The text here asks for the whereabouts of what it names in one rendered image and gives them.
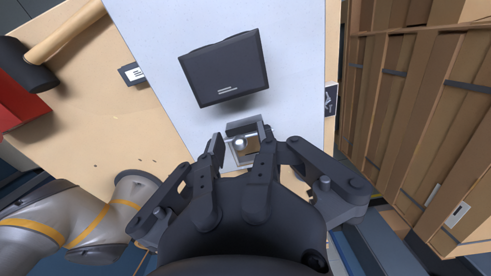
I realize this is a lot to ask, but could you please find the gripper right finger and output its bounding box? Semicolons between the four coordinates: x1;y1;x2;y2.
241;121;374;227

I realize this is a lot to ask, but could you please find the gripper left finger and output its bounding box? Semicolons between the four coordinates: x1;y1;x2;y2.
125;132;227;241

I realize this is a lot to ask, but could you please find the dark grey power module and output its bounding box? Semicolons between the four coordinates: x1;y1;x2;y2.
177;27;270;109

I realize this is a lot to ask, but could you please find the white desktop panel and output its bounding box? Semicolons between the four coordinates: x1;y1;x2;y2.
100;0;327;174

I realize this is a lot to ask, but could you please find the dark card with tool icons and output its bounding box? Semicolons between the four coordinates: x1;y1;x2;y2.
324;80;340;118

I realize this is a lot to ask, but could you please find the dark label card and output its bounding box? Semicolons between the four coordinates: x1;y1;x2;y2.
117;61;147;88

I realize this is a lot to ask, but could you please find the wooden rack of cardboard boxes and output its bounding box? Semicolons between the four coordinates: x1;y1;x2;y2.
336;0;491;261

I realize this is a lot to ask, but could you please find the red box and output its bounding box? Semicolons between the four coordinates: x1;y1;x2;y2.
0;67;54;134

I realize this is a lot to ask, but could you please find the silver cable-port flap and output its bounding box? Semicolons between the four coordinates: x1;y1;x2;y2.
223;114;276;168

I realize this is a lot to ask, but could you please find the black mallet with wooden handle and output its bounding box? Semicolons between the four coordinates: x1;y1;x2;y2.
0;0;109;95

